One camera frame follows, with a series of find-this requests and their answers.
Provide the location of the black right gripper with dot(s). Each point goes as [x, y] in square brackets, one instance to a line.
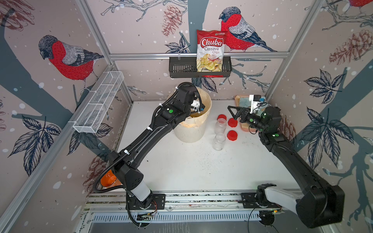
[245, 113]

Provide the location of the red jar lid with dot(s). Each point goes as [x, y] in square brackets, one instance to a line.
[232, 135]
[222, 116]
[232, 122]

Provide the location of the glass jar with tea leaves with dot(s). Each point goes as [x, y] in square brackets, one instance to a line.
[220, 126]

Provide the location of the red-lidded glass jar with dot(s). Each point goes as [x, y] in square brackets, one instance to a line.
[219, 141]

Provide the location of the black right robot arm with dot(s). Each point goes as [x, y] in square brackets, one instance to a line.
[320, 202]

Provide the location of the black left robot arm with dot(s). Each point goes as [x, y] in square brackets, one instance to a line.
[185, 101]

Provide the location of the pink plastic tray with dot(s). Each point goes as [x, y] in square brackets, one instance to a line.
[244, 126]

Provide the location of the yellowish bin liner bag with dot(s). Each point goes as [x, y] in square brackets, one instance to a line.
[196, 120]

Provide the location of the cream waste bin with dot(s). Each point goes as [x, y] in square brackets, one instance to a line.
[189, 135]

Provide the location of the Chuba cassava chips bag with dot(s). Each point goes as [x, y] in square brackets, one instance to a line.
[210, 50]

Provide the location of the orange cup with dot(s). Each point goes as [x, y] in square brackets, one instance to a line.
[109, 180]

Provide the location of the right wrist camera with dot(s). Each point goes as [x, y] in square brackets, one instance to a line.
[260, 105]

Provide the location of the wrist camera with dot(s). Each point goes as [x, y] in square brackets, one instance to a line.
[260, 105]
[195, 107]

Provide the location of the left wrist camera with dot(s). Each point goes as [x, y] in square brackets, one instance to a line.
[195, 107]

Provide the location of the black wall basket shelf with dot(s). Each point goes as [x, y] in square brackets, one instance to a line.
[185, 67]

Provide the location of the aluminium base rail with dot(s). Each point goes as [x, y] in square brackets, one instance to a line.
[176, 207]

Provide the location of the white wire mesh basket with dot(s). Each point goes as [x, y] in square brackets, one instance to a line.
[94, 112]

